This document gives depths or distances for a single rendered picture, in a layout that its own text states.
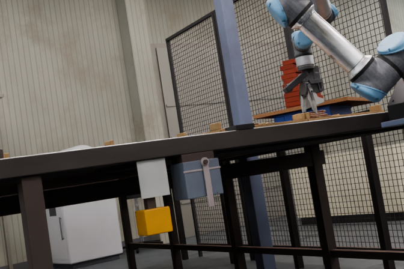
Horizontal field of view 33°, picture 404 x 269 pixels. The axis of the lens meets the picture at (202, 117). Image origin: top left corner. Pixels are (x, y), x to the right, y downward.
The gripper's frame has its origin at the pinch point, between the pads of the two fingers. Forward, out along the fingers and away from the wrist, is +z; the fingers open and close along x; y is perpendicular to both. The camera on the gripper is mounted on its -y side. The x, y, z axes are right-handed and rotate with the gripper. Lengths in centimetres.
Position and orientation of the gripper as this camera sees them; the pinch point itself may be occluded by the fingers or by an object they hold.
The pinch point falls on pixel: (309, 113)
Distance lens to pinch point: 289.2
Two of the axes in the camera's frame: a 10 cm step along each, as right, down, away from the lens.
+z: 1.6, 9.8, -0.9
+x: -2.4, 1.2, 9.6
